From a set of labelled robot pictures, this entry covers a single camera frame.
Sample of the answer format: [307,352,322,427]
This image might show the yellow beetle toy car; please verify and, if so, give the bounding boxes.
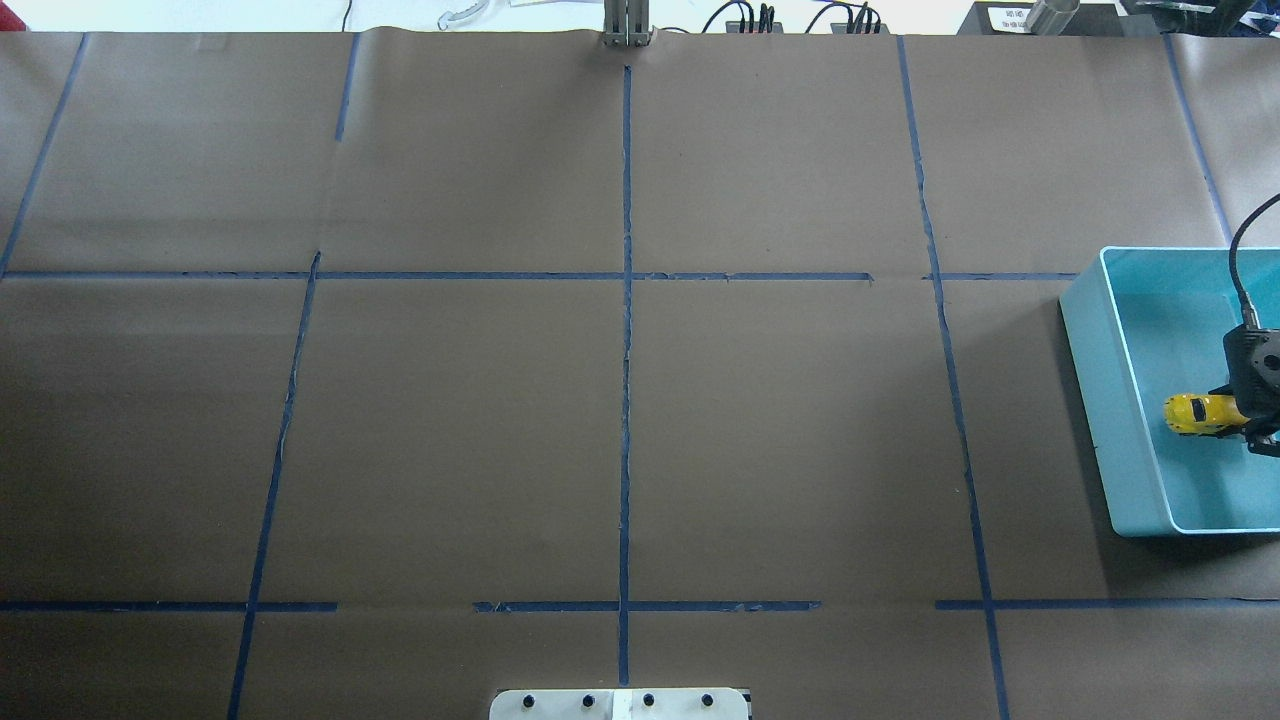
[1162,393,1249,437]

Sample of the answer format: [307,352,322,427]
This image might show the light blue plastic bin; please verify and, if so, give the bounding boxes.
[1060,247,1279,538]

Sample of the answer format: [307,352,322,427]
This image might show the metal cylinder weight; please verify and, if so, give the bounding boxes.
[1024,0,1082,36]

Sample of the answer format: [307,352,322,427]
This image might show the white pillar with base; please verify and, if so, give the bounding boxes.
[488,687,753,719]

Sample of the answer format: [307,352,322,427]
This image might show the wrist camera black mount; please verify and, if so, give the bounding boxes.
[1222,325,1279,418]

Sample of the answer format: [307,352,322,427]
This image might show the black camera cable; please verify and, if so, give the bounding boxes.
[1228,193,1280,331]

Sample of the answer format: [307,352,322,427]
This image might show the aluminium frame post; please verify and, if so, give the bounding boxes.
[602,0,653,47]

